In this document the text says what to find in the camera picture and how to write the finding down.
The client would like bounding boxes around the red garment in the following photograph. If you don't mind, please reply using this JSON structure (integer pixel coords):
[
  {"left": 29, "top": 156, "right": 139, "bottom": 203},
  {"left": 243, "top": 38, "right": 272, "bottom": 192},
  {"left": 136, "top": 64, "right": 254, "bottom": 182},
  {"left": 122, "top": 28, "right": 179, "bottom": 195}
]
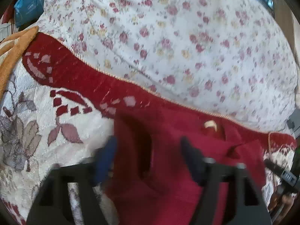
[{"left": 103, "top": 111, "right": 268, "bottom": 225}]

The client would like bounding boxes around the person's right hand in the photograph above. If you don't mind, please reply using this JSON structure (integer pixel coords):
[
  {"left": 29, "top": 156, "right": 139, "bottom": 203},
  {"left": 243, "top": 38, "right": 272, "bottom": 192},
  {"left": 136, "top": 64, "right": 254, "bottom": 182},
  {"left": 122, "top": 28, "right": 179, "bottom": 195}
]
[{"left": 268, "top": 187, "right": 295, "bottom": 218}]

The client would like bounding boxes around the blue plastic packet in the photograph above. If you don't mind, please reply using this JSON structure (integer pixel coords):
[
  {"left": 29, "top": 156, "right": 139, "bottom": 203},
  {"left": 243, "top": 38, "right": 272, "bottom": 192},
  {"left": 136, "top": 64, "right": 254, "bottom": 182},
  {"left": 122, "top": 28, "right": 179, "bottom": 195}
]
[{"left": 13, "top": 0, "right": 45, "bottom": 28}]

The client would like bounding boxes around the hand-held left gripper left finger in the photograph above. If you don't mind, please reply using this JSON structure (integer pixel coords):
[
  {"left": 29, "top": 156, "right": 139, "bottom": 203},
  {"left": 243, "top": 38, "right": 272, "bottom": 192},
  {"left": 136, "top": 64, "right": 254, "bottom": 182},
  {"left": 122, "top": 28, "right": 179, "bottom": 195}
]
[{"left": 26, "top": 136, "right": 118, "bottom": 225}]

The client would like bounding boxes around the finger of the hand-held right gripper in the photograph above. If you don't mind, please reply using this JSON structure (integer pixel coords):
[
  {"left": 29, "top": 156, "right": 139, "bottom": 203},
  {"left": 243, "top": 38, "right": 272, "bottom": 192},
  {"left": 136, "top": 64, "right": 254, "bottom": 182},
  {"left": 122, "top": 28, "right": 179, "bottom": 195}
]
[{"left": 264, "top": 159, "right": 290, "bottom": 178}]

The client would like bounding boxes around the beige curtain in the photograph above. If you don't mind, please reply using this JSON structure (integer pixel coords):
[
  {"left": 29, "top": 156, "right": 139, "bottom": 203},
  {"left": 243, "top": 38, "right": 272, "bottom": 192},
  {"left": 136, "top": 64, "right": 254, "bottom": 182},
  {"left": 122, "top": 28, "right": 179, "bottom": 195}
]
[{"left": 272, "top": 0, "right": 300, "bottom": 59}]

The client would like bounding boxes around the red white floral blanket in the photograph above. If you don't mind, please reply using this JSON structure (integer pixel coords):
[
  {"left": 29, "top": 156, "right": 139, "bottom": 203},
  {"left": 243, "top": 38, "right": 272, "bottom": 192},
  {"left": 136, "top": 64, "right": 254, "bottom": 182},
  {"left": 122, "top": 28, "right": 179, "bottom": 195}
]
[{"left": 0, "top": 31, "right": 298, "bottom": 225}]

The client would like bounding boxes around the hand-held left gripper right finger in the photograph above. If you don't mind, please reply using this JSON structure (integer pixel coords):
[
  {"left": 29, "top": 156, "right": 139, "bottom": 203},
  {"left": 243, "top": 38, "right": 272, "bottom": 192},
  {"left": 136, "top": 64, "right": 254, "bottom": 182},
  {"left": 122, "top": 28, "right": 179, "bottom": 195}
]
[{"left": 180, "top": 137, "right": 272, "bottom": 225}]

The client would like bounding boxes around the black charger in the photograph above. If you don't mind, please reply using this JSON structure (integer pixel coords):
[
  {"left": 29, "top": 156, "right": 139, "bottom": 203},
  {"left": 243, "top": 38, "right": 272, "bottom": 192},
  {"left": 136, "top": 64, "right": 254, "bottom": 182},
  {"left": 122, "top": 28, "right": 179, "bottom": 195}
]
[{"left": 287, "top": 118, "right": 298, "bottom": 132}]

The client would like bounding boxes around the white floral pillow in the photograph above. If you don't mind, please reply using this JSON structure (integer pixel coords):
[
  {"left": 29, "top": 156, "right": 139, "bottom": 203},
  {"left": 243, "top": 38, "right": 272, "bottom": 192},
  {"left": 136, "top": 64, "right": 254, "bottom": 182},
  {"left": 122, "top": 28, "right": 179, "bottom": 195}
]
[{"left": 35, "top": 0, "right": 299, "bottom": 132}]

